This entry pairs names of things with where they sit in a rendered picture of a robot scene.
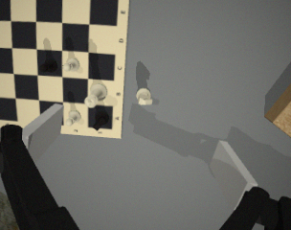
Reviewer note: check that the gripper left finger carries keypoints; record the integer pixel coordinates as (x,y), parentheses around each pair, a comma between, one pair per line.
(31,201)

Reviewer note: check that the black and cream chessboard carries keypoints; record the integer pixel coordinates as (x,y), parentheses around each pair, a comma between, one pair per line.
(94,32)

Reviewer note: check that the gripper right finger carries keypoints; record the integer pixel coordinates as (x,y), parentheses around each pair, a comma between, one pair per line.
(235,182)

